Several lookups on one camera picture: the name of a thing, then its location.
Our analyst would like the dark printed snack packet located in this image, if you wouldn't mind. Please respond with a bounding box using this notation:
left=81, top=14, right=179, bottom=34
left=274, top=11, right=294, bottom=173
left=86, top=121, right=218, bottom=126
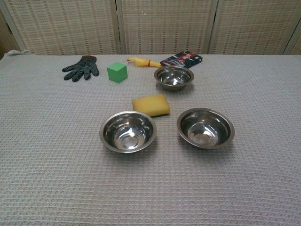
left=159, top=51, right=203, bottom=69

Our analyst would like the woven folding screen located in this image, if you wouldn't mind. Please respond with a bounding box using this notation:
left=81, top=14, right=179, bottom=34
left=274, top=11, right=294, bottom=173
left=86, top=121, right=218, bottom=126
left=0, top=0, right=301, bottom=56

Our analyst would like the green cube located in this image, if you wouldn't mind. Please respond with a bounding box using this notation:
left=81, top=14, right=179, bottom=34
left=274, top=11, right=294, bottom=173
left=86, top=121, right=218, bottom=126
left=107, top=62, right=128, bottom=84

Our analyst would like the dark grey knitted glove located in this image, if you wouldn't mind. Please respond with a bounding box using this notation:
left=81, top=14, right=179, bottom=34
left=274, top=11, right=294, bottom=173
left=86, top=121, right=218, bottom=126
left=62, top=55, right=100, bottom=82

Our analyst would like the yellow sponge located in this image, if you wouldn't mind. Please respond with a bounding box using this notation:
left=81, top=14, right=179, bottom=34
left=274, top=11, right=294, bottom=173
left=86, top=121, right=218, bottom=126
left=132, top=94, right=171, bottom=117

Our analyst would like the stainless steel bowl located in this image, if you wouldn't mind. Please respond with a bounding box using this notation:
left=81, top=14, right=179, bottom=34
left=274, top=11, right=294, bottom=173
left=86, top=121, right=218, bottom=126
left=176, top=108, right=235, bottom=150
left=154, top=65, right=195, bottom=92
left=99, top=111, right=157, bottom=154

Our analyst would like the beige woven tablecloth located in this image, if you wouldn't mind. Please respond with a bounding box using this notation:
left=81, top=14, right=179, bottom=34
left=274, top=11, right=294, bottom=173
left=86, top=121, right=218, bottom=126
left=0, top=49, right=301, bottom=226

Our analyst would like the yellow rubber chicken toy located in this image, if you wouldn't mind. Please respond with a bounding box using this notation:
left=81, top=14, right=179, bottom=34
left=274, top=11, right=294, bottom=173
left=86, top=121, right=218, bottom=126
left=127, top=56, right=163, bottom=68

